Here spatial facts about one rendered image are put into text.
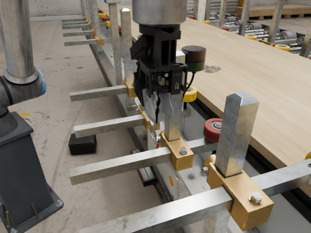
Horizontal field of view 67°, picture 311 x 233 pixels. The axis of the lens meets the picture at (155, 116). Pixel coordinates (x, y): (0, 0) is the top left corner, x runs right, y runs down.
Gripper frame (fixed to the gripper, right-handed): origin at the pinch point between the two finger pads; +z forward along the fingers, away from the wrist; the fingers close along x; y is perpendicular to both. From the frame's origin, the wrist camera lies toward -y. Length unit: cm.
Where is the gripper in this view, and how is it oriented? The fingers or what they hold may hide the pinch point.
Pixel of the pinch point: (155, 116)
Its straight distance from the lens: 52.7
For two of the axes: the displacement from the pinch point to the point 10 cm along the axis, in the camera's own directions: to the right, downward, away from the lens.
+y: 3.2, 5.0, -8.1
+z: 0.0, 8.5, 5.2
